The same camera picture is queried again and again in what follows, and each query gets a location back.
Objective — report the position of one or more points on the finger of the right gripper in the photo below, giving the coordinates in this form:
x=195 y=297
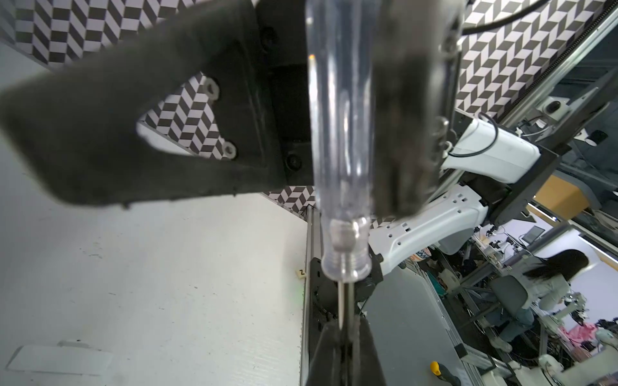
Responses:
x=364 y=365
x=326 y=366

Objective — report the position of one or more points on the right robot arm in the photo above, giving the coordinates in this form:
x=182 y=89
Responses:
x=489 y=176

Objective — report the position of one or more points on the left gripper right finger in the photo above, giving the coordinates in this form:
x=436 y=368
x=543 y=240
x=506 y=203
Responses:
x=413 y=58

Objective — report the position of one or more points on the clear handle screwdriver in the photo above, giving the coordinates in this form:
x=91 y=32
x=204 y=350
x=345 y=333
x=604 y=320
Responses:
x=340 y=86

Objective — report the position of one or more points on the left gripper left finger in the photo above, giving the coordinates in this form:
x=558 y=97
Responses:
x=76 y=127

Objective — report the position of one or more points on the seated person in background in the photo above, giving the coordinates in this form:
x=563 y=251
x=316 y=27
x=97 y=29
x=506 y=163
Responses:
x=546 y=281

